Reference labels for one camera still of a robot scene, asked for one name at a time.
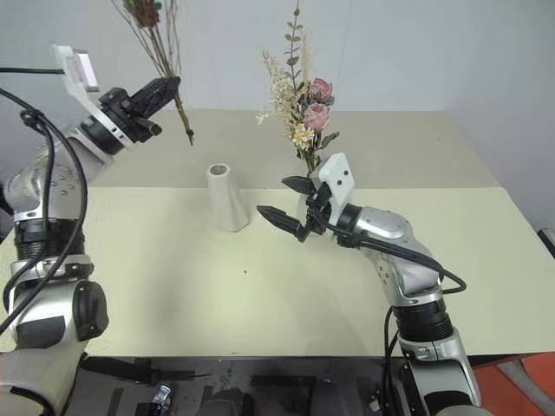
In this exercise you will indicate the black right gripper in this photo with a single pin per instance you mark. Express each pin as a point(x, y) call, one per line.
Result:
point(316, 213)

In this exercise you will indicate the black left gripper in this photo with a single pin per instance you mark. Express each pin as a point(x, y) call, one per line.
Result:
point(121, 107)

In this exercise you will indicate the dried brown twig bouquet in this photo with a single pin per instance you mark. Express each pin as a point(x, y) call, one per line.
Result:
point(164, 47)

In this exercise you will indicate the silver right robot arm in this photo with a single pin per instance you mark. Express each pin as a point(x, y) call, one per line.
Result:
point(412, 277)

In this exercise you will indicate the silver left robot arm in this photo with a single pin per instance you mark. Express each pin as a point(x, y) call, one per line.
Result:
point(41, 299)

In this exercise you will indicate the pink rose flower bouquet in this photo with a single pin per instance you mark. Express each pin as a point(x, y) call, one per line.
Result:
point(303, 108)

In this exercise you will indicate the white conical ceramic vase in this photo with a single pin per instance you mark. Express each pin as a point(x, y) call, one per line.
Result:
point(225, 197)

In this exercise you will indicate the small silver metal clip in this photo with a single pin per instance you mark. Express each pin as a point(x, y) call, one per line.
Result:
point(162, 396)

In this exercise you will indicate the dark grey object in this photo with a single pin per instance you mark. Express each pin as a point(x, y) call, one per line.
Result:
point(548, 240)

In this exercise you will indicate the red orange object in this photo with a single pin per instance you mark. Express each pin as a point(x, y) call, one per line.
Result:
point(520, 385)

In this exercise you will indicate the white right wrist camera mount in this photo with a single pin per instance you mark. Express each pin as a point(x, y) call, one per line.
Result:
point(336, 181)

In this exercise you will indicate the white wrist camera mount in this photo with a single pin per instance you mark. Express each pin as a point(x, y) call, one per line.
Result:
point(336, 181)
point(79, 69)

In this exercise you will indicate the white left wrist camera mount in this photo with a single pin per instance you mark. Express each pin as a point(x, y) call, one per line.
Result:
point(79, 69)

